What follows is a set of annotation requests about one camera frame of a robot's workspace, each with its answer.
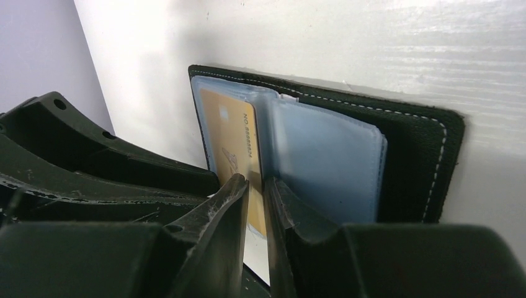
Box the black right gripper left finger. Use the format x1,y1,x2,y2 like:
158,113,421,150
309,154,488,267
167,174,249,297

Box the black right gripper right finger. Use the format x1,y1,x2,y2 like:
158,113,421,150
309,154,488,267
264,178,525,297

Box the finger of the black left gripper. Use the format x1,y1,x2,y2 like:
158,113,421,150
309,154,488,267
1,92,220,222

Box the black leather card holder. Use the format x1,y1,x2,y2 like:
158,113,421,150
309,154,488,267
188,65,465,223

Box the gold card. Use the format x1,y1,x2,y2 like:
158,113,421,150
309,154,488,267
199,88,267,238

